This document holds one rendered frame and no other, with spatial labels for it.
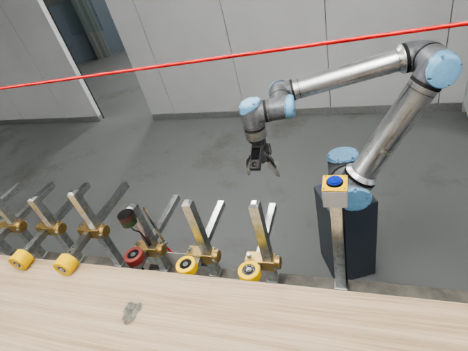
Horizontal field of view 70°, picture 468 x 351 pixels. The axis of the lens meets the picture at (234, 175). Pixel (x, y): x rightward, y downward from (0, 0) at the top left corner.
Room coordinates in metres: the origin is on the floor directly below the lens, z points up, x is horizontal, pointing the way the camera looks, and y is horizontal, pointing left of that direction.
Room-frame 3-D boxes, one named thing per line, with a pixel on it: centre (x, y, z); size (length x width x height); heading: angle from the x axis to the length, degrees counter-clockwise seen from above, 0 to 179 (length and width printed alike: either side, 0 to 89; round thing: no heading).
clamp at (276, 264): (0.85, -0.02, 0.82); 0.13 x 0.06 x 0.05; 65
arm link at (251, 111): (1.23, -0.14, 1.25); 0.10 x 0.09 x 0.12; 77
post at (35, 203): (1.26, 0.87, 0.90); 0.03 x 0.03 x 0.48; 65
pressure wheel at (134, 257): (0.99, 0.48, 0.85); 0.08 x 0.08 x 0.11
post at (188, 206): (0.94, 0.19, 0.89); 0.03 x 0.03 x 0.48; 65
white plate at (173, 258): (1.06, 0.38, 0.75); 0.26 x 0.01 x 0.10; 65
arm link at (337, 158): (1.30, -0.54, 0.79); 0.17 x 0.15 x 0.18; 167
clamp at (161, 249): (1.06, 0.44, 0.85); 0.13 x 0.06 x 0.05; 65
